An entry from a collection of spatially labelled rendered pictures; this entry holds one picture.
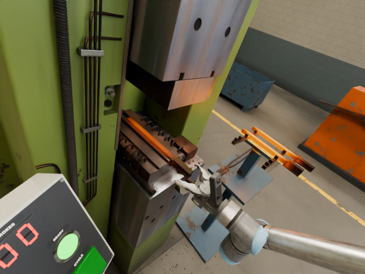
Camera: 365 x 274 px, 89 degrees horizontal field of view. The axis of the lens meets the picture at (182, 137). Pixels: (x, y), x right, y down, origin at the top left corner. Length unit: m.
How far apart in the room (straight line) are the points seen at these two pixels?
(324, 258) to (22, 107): 0.89
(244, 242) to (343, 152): 3.47
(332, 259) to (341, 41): 7.62
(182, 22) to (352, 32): 7.74
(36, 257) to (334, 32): 8.20
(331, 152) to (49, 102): 3.99
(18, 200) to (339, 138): 3.97
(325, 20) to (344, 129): 5.02
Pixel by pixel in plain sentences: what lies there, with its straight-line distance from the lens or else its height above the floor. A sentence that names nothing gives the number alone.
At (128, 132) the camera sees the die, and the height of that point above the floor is 0.99.
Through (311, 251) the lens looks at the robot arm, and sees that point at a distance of 0.79.
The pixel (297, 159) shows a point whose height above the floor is 1.01.
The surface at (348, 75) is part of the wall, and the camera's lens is 7.99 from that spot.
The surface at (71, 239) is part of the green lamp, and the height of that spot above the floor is 1.09.
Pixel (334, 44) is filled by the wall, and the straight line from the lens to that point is 8.13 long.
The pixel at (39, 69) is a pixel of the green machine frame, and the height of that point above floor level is 1.34.
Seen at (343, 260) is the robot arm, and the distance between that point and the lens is 0.76.
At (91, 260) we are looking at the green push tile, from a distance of 0.54.
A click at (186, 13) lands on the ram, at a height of 1.52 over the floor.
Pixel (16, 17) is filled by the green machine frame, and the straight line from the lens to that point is 0.47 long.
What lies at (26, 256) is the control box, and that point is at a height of 1.14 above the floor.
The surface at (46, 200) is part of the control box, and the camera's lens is 0.44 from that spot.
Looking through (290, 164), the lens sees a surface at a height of 1.01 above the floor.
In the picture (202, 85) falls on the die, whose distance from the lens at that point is 0.65.
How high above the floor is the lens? 1.54
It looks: 34 degrees down
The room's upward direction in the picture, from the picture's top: 20 degrees clockwise
